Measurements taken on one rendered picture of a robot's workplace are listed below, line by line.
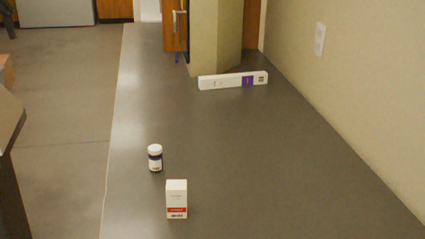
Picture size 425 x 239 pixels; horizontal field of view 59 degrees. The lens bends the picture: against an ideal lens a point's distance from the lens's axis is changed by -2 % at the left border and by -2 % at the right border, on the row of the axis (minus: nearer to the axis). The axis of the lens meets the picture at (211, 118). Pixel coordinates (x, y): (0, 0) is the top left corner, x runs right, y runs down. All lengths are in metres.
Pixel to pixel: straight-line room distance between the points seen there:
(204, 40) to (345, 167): 0.79
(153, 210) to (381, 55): 0.70
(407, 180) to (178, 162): 0.58
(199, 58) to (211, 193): 0.78
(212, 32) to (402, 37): 0.79
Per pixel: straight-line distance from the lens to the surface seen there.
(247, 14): 1.98
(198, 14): 1.55
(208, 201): 0.92
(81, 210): 2.45
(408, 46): 1.02
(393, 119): 1.08
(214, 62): 1.61
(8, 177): 1.46
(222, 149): 1.11
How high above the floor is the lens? 1.52
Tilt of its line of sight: 27 degrees down
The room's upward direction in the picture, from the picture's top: 1 degrees clockwise
